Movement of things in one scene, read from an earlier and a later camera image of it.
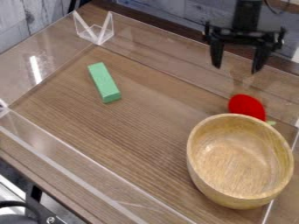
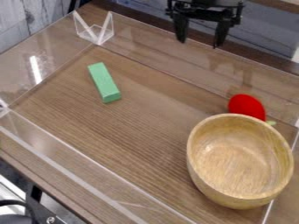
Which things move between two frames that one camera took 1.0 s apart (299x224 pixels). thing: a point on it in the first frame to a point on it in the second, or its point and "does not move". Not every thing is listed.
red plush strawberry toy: (242, 103) does not move
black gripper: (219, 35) to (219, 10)
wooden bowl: (239, 159) does not move
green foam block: (105, 82) does not move
